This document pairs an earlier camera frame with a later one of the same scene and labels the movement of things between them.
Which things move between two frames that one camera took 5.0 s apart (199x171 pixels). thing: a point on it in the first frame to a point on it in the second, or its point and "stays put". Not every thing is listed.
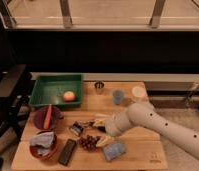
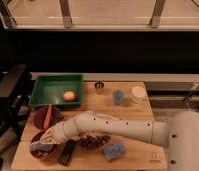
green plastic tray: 49,89 stays put
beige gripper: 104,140 to 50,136
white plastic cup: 139,94 stays put
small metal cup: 99,86 stays put
